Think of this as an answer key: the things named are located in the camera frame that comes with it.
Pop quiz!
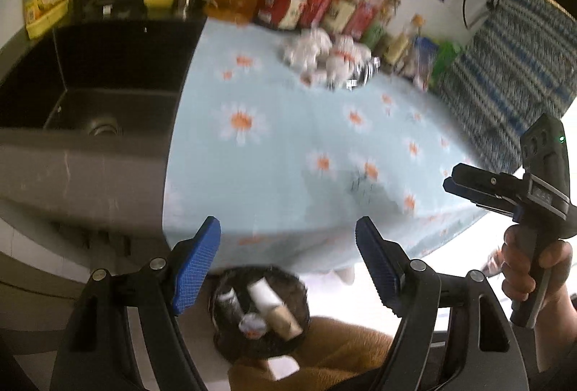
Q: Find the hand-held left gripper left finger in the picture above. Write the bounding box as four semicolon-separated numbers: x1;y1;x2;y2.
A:
49;216;223;391

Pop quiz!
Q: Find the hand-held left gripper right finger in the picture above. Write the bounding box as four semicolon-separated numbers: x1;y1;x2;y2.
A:
355;216;530;391

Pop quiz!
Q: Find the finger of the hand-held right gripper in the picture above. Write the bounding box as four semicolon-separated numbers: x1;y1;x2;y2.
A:
443;177;524;218
452;163;526;198

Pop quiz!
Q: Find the white paper cup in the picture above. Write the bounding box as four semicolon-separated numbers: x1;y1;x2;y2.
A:
247;277;282;311

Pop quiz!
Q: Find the small white printed bottle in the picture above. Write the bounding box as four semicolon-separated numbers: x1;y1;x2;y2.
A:
239;312;267;338

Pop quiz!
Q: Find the bin with black bag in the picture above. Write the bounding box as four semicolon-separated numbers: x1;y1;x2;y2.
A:
208;265;312;364

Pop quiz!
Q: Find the brown paper cup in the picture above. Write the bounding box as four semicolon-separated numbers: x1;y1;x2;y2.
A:
264;303;304;338

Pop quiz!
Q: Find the person's right forearm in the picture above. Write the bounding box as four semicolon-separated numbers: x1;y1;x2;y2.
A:
525;274;577;374

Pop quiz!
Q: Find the person's right hand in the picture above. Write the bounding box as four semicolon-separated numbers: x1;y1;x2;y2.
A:
501;226;573;302

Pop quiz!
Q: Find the blue patterned curtain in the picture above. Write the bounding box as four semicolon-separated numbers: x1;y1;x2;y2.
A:
435;0;577;175

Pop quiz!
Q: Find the green plastic pouch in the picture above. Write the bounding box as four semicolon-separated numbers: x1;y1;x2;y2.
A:
430;40;463;85

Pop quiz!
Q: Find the blue daisy print tablecloth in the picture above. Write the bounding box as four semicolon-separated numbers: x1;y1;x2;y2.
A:
162;19;492;279

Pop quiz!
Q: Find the slim yellowish oil bottle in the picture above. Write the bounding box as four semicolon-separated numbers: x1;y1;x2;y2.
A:
388;14;424;74

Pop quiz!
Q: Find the silver foil bag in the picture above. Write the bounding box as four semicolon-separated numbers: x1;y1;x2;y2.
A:
329;55;382;92

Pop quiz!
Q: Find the white wad with orange band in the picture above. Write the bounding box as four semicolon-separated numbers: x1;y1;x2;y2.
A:
325;35;373;85
282;28;334;71

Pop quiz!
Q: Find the tall red label bottle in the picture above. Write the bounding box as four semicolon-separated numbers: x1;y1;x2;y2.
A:
347;0;388;40

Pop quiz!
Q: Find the black sink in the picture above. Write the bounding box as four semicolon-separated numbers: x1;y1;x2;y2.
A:
0;17;208;234

